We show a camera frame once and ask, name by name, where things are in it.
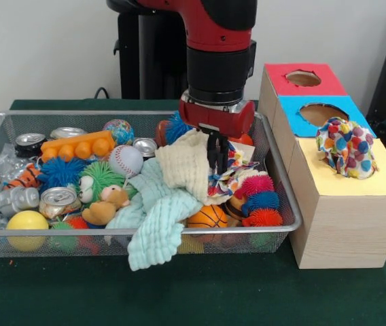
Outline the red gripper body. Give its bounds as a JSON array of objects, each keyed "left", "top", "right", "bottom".
[{"left": 178, "top": 98, "right": 256, "bottom": 139}]

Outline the multicolour spiky caterpillar toy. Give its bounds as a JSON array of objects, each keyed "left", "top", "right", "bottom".
[{"left": 234, "top": 174, "right": 284, "bottom": 228}]

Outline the white baseball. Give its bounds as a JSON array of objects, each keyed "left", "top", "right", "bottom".
[{"left": 108, "top": 145, "right": 145, "bottom": 177}]

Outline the blue spiky toy with eyes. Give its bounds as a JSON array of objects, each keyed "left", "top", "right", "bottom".
[{"left": 164, "top": 111, "right": 194, "bottom": 143}]

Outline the mint green cloth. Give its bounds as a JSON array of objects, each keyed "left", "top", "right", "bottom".
[{"left": 105, "top": 158, "right": 203, "bottom": 272}]

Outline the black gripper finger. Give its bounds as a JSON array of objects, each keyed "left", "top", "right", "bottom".
[
  {"left": 217, "top": 135, "right": 230, "bottom": 175},
  {"left": 207, "top": 134, "right": 219, "bottom": 169}
]

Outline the orange plastic building brick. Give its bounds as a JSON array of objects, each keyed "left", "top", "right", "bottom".
[{"left": 40, "top": 130, "right": 116, "bottom": 162}]

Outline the dark green tablecloth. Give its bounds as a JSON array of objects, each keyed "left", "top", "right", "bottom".
[{"left": 0, "top": 98, "right": 386, "bottom": 326}]

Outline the green spiky toy with eyes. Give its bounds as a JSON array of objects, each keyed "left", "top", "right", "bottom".
[{"left": 77, "top": 161, "right": 119, "bottom": 204}]

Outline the grey plastic robot toy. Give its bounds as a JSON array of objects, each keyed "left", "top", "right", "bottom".
[{"left": 0, "top": 186, "right": 41, "bottom": 218}]

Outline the yellow ball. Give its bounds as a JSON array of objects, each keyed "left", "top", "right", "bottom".
[{"left": 5, "top": 210, "right": 50, "bottom": 252}]

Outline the shallow silver mesh bin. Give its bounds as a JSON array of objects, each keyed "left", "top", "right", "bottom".
[{"left": 0, "top": 110, "right": 303, "bottom": 259}]

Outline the polka dot cloth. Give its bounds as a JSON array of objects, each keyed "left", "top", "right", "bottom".
[
  {"left": 206, "top": 141, "right": 270, "bottom": 198},
  {"left": 316, "top": 117, "right": 379, "bottom": 180}
]

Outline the orange mini basketball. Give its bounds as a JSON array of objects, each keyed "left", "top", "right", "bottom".
[{"left": 186, "top": 204, "right": 228, "bottom": 229}]

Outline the wooden box with three holes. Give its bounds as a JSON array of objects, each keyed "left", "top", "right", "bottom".
[{"left": 257, "top": 62, "right": 386, "bottom": 270}]

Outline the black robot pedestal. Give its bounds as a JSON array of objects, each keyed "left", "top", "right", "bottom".
[{"left": 106, "top": 0, "right": 194, "bottom": 101}]

